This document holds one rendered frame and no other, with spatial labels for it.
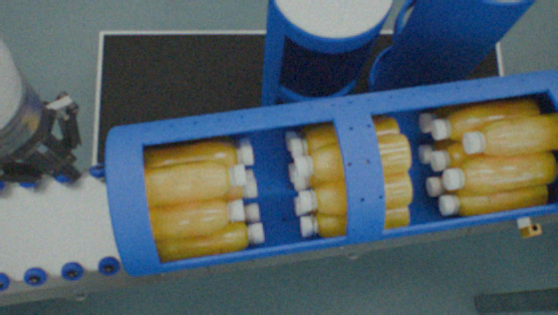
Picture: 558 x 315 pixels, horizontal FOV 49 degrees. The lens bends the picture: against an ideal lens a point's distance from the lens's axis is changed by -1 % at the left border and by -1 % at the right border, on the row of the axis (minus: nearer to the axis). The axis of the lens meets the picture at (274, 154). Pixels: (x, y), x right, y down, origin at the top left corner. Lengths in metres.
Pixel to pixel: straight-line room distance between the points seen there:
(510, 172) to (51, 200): 0.94
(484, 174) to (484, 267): 1.23
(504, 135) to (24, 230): 0.99
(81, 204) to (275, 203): 0.42
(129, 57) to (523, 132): 1.53
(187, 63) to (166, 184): 1.24
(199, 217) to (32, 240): 0.43
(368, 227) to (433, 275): 1.25
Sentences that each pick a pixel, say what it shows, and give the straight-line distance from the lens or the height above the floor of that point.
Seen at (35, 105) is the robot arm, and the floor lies 1.71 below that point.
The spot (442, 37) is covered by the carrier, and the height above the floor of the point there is 0.81.
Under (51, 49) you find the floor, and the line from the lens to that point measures 2.59.
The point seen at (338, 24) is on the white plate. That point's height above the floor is 1.04.
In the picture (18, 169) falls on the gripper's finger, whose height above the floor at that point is 1.57.
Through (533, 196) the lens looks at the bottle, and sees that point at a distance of 1.31.
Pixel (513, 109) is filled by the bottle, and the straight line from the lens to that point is 1.29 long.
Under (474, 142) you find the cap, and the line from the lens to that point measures 1.20.
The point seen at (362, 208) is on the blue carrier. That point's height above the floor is 1.20.
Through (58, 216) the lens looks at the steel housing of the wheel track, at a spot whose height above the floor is 0.93.
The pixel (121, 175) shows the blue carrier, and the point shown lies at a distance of 1.07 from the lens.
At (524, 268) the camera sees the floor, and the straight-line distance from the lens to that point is 2.48.
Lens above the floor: 2.26
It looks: 75 degrees down
